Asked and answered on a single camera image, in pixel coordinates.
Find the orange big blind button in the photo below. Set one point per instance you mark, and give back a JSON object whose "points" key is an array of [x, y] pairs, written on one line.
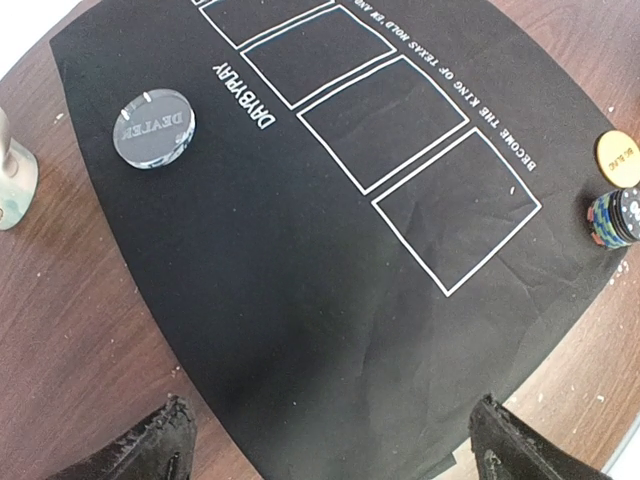
{"points": [[617, 156]]}

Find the ceramic mug with print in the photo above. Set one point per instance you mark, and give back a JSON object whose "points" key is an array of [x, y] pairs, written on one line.
{"points": [[19, 177]]}

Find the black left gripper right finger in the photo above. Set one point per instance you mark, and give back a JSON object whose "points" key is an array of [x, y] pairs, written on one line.
{"points": [[505, 447]]}

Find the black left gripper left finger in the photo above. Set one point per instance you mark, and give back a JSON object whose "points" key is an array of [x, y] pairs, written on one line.
{"points": [[160, 446]]}

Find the black poker mat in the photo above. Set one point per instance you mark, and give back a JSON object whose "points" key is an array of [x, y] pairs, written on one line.
{"points": [[380, 218]]}

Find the dark green chip stack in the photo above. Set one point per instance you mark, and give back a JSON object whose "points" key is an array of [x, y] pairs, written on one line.
{"points": [[613, 218]]}

